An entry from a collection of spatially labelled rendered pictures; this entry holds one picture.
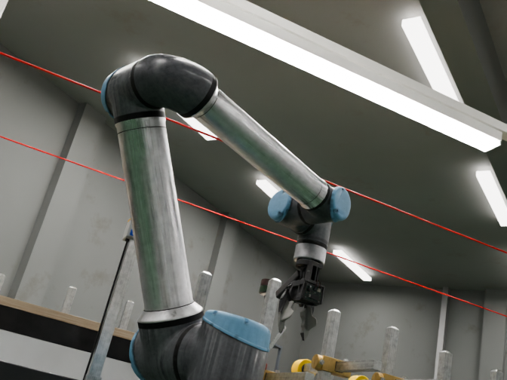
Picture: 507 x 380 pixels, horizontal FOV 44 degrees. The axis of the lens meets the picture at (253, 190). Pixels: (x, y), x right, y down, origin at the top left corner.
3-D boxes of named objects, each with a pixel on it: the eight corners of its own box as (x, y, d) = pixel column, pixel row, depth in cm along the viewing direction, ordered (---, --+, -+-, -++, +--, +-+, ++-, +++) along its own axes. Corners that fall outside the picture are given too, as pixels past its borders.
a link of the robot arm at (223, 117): (179, 29, 128) (359, 193, 167) (143, 46, 137) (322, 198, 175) (159, 72, 123) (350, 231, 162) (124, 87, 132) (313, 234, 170)
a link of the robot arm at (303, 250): (290, 246, 182) (317, 256, 186) (287, 262, 180) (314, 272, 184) (307, 240, 174) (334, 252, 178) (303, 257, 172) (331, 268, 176)
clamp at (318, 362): (351, 378, 215) (353, 363, 217) (318, 368, 211) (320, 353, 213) (342, 378, 220) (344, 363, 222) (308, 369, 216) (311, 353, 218)
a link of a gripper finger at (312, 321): (312, 340, 169) (309, 305, 171) (300, 341, 174) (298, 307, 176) (321, 339, 170) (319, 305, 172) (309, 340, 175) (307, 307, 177)
